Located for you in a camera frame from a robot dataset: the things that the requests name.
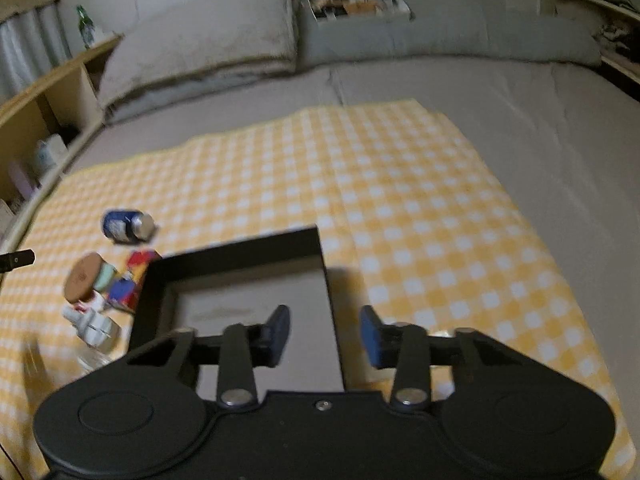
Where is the black storage box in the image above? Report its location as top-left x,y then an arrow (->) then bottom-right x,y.
128,226 -> 345,394

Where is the round cork coaster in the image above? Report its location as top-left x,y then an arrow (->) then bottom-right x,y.
63,252 -> 104,304

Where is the mint green round case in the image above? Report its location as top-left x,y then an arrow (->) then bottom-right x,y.
92,262 -> 117,292

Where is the dark blue jar silver lid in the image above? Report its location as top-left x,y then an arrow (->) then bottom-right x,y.
102,209 -> 156,244

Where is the colourful card box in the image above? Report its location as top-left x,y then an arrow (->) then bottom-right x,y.
106,249 -> 162,314

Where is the white tissue box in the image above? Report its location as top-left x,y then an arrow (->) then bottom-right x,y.
32,134 -> 67,178

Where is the yellow white checkered cloth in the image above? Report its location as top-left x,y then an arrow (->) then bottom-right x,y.
1,101 -> 620,479

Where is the wooden bedside shelf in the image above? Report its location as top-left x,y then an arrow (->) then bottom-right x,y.
1,36 -> 122,252

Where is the green glass bottle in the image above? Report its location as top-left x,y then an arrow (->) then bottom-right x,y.
76,6 -> 96,49

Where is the beige quilted pillow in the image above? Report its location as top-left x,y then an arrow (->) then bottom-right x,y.
99,0 -> 297,110

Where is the grey green pillow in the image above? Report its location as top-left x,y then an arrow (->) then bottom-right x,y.
294,0 -> 601,70

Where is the white tray with items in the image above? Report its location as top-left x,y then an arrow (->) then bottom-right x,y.
304,0 -> 413,23

